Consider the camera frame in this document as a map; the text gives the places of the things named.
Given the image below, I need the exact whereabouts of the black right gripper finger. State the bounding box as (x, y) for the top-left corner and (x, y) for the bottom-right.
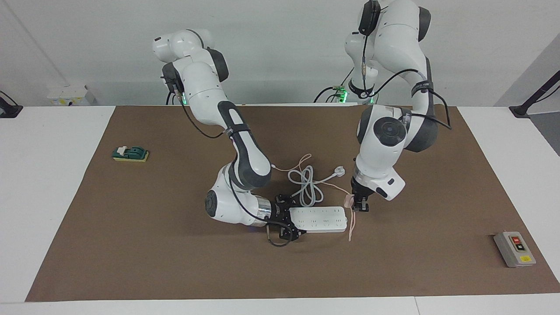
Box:
(280, 224), (307, 241)
(276, 194), (302, 209)

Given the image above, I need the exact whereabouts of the pink charging cable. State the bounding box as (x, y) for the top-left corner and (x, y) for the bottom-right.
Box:
(270, 153), (357, 242)

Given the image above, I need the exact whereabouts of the white power strip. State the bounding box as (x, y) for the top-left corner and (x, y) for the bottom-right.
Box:
(289, 206), (348, 234)

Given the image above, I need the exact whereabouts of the brown table mat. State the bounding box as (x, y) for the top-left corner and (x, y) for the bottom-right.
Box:
(25, 105), (560, 302)

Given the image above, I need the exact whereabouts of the grey push button box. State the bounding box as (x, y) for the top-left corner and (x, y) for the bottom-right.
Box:
(493, 231), (537, 268)

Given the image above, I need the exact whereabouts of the black stand clamp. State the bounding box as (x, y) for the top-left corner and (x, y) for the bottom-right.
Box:
(0, 91), (23, 119)
(510, 70), (560, 119)

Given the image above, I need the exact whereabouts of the white power cord with plug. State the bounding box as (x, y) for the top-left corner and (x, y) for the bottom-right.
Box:
(287, 165), (347, 207)

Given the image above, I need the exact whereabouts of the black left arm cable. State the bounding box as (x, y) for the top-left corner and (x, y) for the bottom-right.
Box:
(360, 17), (452, 130)

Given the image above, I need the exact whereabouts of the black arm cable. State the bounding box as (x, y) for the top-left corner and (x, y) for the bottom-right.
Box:
(173, 83), (296, 248)
(360, 17), (452, 130)

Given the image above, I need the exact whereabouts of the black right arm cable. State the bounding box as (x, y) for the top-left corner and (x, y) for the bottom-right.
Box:
(173, 83), (296, 248)

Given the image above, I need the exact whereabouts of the green knife switch yellow base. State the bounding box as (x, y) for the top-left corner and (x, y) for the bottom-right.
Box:
(112, 146), (150, 163)

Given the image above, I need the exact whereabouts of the white wall socket box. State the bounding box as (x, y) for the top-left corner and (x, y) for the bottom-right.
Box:
(47, 85), (96, 106)

